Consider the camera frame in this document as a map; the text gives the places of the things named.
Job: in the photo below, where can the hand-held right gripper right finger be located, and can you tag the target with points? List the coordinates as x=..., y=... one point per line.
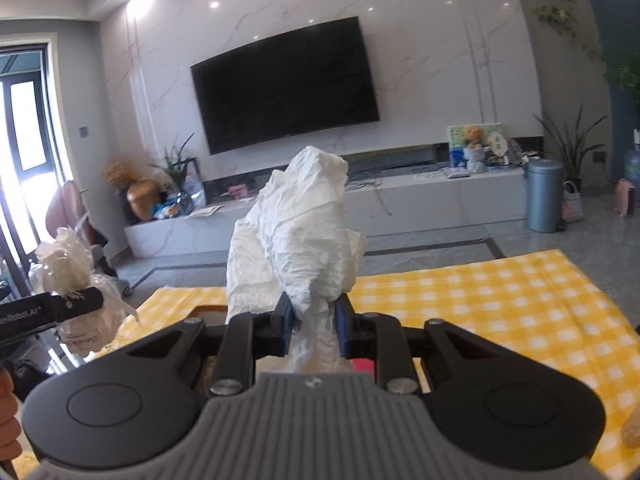
x=342, y=325

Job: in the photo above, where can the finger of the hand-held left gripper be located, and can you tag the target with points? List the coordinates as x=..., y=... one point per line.
x=80, y=301

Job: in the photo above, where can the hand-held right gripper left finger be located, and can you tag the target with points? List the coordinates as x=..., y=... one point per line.
x=286, y=322

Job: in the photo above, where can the clear plastic bag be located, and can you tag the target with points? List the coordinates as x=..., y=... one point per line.
x=65, y=260

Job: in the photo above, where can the orange cardboard box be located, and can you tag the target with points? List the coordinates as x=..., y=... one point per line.
x=215, y=308

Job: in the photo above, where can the white plastic bag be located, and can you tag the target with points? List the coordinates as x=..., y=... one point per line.
x=300, y=220

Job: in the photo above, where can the person's left hand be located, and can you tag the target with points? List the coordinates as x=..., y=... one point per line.
x=7, y=425

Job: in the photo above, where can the red lidded box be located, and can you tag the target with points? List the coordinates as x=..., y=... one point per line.
x=361, y=365

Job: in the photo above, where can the pink chair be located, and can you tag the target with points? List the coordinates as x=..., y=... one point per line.
x=65, y=215

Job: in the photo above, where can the gold round vase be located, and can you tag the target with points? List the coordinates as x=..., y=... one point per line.
x=144, y=200

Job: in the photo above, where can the blue snack bags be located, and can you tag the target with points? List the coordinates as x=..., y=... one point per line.
x=172, y=210

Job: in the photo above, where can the dried yellow flowers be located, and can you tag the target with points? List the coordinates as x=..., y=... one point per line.
x=119, y=172

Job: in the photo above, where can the yellow checkered tablecloth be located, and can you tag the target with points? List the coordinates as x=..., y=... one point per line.
x=475, y=290

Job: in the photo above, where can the white marble TV console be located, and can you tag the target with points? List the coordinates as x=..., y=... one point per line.
x=410, y=205

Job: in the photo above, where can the white papers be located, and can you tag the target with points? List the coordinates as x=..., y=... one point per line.
x=205, y=210

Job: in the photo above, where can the red card box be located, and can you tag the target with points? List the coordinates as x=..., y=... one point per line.
x=238, y=190

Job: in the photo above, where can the clear plastic water bottle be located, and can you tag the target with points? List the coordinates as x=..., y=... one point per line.
x=195, y=190

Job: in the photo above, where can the green plant in glass vase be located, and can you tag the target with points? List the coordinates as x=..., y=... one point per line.
x=175, y=165

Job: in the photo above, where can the dark framed glass door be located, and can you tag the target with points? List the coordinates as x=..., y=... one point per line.
x=30, y=135

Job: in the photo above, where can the blue photo poster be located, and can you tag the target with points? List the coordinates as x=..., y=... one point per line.
x=456, y=147

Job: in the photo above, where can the teddy bear figure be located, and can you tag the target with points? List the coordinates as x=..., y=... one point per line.
x=474, y=147

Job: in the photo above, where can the round white paper fan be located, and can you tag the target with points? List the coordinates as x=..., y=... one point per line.
x=498, y=146

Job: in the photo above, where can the silver trash bin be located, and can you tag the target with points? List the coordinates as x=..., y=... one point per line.
x=545, y=195

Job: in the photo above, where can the woven basket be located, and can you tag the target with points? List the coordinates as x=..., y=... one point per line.
x=573, y=205

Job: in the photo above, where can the tall green floor plant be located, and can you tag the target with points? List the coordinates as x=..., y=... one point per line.
x=570, y=145

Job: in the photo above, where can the pink bag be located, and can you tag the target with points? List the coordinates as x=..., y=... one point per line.
x=625, y=197

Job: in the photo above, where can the large water jug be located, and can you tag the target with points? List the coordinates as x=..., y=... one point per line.
x=634, y=165

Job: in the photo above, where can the hanging green vine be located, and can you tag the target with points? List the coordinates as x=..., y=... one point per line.
x=565, y=22

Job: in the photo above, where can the grey wall switch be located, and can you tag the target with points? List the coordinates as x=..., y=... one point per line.
x=84, y=132

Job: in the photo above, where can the black wall television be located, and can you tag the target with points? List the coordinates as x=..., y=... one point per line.
x=285, y=85

